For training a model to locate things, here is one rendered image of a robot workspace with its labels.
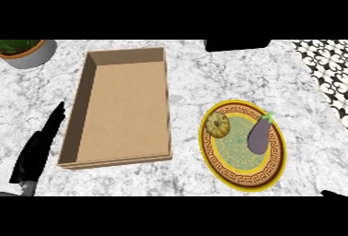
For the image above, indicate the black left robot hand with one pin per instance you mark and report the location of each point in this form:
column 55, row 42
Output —
column 34, row 152

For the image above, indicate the grey potted plant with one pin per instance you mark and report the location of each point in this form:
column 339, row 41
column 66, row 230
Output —
column 25, row 52

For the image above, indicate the black appliance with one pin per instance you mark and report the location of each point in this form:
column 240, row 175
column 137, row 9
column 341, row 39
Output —
column 236, row 44

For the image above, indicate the brown cardboard box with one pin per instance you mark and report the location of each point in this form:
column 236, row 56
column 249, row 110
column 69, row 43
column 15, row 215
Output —
column 118, row 107

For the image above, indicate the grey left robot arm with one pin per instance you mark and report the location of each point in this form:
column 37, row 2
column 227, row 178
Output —
column 25, row 189

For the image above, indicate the yellow-green round squash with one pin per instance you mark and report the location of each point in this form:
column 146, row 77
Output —
column 217, row 124

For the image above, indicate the yellow patterned plate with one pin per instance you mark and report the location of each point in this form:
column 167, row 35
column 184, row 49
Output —
column 242, row 145

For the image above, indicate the purple eggplant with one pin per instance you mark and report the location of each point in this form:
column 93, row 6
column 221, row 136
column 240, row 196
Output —
column 260, row 136

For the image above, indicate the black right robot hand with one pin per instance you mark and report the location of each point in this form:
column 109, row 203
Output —
column 333, row 194

